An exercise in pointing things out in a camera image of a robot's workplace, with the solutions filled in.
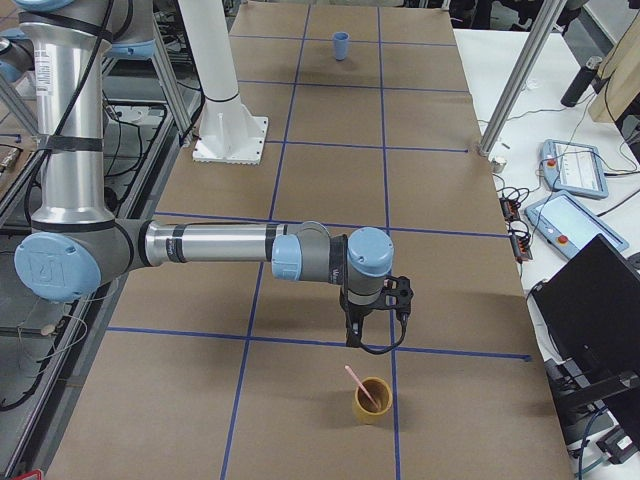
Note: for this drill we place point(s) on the black laptop on stand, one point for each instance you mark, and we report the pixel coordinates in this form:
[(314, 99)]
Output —
[(591, 307)]

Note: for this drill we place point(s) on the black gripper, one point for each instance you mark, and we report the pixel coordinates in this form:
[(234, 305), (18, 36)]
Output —
[(358, 316)]

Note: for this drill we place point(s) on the tan wooden cup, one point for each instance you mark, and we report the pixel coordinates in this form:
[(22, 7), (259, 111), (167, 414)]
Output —
[(371, 405)]

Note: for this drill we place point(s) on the upper teach pendant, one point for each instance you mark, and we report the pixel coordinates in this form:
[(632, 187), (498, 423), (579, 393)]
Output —
[(573, 167)]

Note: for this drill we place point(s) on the aluminium frame post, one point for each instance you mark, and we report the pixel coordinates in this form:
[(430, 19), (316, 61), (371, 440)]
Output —
[(533, 46)]

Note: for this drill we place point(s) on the black orange usb hub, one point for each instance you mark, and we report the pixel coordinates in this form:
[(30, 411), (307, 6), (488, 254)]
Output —
[(509, 209)]

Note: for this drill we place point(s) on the wooden board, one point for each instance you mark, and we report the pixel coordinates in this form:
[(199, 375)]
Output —
[(619, 73)]

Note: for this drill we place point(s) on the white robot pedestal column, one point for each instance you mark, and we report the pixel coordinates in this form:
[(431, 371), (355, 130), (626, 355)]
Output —
[(228, 132)]

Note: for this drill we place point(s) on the lower teach pendant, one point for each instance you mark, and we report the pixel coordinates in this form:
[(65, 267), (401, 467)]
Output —
[(568, 225)]

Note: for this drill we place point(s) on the teach pendant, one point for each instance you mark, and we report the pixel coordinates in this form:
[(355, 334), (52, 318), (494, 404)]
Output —
[(573, 167), (568, 225)]

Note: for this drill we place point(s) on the pink chopstick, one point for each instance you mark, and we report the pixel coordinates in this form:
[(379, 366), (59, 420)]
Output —
[(361, 386)]

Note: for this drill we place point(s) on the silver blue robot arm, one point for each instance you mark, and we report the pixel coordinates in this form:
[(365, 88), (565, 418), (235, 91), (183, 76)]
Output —
[(77, 244)]

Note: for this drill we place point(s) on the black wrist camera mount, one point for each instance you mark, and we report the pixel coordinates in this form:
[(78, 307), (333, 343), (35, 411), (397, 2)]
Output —
[(397, 294)]

